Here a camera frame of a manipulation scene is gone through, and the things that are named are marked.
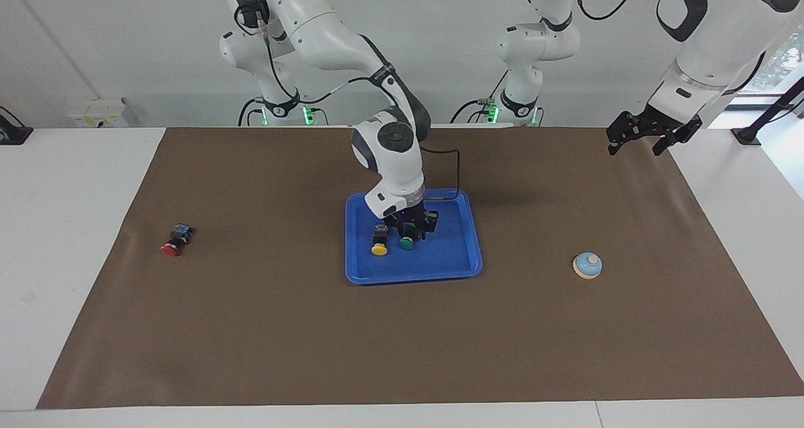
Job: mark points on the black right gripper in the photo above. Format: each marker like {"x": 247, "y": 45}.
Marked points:
{"x": 414, "y": 215}

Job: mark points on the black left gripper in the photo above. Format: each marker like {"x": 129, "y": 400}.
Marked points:
{"x": 653, "y": 126}

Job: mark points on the green push button switch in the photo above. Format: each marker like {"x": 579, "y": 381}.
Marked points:
{"x": 406, "y": 244}

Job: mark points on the yellow push button switch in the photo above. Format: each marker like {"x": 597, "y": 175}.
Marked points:
{"x": 379, "y": 249}

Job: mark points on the light blue desk bell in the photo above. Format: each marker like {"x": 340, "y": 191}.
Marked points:
{"x": 588, "y": 266}

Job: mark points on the red push button switch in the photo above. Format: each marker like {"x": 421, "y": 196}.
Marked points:
{"x": 176, "y": 239}

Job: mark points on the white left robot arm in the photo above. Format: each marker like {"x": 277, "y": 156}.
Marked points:
{"x": 710, "y": 51}

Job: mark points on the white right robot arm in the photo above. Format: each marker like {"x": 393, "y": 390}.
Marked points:
{"x": 389, "y": 164}

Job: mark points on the blue plastic tray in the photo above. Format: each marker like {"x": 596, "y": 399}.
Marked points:
{"x": 452, "y": 252}

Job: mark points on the brown table mat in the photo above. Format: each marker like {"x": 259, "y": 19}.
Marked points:
{"x": 377, "y": 340}

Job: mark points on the window with greenery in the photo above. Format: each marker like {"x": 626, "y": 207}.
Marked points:
{"x": 779, "y": 57}

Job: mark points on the black stand base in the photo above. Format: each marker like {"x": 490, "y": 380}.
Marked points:
{"x": 12, "y": 132}

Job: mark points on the black camera stand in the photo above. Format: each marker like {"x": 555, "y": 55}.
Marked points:
{"x": 769, "y": 110}

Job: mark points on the white wall outlet box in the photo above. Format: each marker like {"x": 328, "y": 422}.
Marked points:
{"x": 94, "y": 115}

